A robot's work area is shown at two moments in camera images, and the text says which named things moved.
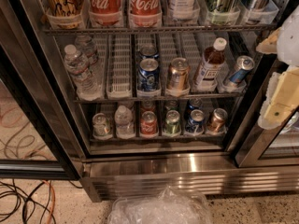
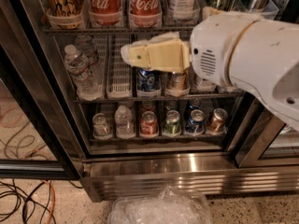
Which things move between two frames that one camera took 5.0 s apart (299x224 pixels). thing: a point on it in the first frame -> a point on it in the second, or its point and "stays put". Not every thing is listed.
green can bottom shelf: x=173 y=122 stays put
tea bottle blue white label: x=184 y=3 stays put
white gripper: x=290 y=42 -> x=218 y=44
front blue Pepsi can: x=149 y=76 stays put
